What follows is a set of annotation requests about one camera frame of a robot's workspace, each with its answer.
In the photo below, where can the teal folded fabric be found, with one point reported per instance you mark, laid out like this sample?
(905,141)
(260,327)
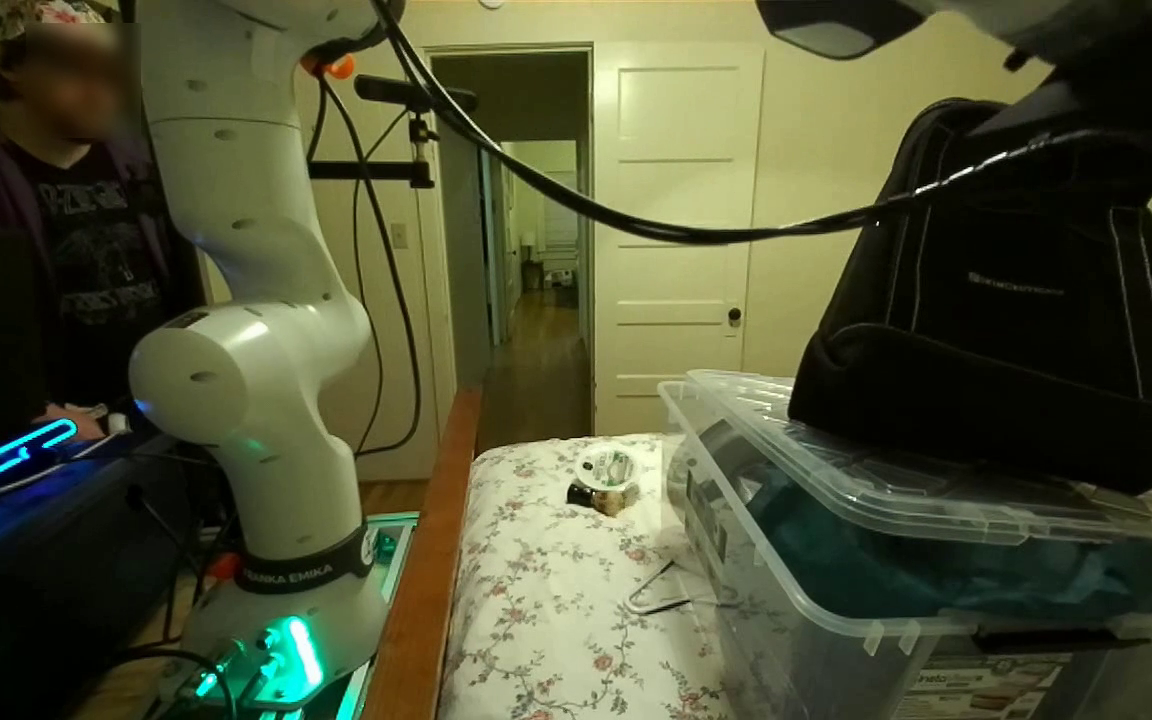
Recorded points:
(864,574)

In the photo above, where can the floral bed sheet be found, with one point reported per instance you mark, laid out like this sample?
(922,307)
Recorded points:
(565,615)

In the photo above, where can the small round jar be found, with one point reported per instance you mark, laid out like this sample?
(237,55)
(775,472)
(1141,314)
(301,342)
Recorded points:
(604,482)

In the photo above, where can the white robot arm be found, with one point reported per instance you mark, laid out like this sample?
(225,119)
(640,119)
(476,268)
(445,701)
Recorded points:
(242,376)

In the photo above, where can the person in dark shirt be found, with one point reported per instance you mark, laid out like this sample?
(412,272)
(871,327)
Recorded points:
(108,259)

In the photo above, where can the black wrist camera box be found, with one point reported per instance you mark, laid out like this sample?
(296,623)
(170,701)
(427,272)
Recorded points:
(838,31)

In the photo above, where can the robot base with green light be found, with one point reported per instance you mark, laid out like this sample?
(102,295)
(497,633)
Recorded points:
(292,660)

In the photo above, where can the clear plastic container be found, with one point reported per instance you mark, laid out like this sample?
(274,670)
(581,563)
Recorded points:
(765,616)

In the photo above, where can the blue lit black cart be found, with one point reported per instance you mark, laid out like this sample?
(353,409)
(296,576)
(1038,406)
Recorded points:
(86,559)

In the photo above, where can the white panel door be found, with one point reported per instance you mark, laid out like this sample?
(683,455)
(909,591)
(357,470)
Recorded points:
(677,152)

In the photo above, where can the black camera tripod bar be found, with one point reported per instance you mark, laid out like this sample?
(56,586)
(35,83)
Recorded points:
(410,110)

